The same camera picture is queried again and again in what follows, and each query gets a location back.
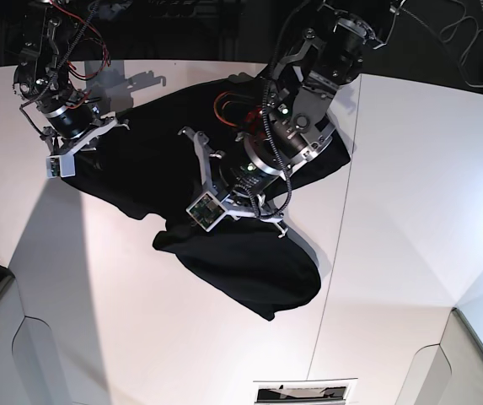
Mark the left white mount panel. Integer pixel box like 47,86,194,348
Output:
0,278,72,404

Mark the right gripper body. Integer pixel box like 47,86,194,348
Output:
38,103,117,162

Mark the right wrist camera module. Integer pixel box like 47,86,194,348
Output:
46,154,76,179

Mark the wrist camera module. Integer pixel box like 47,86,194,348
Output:
186,191,228,232
46,154,76,179

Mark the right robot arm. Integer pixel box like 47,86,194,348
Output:
13,1,128,159

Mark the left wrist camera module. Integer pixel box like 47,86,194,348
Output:
186,191,228,232

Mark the white mount panel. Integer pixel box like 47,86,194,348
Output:
0,278,72,404
396,308,483,405

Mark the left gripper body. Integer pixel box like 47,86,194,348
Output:
198,159,276,222

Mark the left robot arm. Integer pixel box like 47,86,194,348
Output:
182,1,401,233

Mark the printed paper sheet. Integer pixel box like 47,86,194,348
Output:
254,378,358,405

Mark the black t-shirt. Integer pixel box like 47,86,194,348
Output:
67,76,350,320

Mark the grey cable loop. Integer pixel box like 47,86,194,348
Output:
434,0,483,89

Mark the right white mount panel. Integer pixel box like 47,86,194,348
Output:
396,308,483,405

